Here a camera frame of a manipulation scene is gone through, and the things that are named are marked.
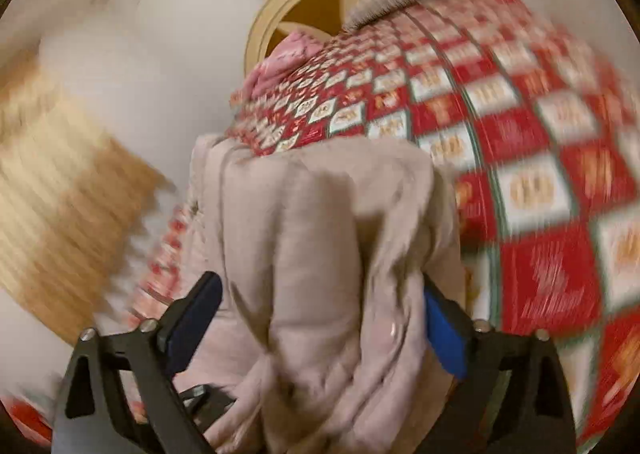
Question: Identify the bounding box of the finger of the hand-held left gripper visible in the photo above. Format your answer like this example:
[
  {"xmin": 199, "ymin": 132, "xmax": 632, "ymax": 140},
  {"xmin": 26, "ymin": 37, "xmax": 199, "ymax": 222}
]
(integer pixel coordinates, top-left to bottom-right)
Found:
[{"xmin": 176, "ymin": 383, "xmax": 237, "ymax": 431}]

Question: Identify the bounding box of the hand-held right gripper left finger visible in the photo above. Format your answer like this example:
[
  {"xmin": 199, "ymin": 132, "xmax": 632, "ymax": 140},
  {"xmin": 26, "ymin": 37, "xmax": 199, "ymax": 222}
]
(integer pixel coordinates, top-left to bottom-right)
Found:
[{"xmin": 54, "ymin": 271, "xmax": 224, "ymax": 454}]

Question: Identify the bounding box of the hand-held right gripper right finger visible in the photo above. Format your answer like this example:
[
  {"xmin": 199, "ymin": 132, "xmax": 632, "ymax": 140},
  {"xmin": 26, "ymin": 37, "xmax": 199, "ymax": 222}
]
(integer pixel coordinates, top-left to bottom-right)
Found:
[{"xmin": 422, "ymin": 278, "xmax": 579, "ymax": 454}]

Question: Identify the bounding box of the beige puffer jacket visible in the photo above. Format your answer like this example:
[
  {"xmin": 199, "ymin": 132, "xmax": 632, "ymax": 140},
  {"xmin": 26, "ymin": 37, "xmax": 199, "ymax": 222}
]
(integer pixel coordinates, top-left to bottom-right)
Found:
[{"xmin": 184, "ymin": 133, "xmax": 470, "ymax": 454}]

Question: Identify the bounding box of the red checkered bear bedspread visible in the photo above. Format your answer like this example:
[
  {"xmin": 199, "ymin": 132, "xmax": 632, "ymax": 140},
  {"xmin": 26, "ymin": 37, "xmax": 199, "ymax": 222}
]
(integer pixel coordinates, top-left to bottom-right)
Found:
[{"xmin": 0, "ymin": 0, "xmax": 640, "ymax": 454}]

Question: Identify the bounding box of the pink quilted blanket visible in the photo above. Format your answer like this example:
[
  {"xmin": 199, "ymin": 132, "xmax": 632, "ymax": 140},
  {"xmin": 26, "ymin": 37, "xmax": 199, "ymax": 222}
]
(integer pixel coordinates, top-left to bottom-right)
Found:
[{"xmin": 249, "ymin": 31, "xmax": 327, "ymax": 101}]

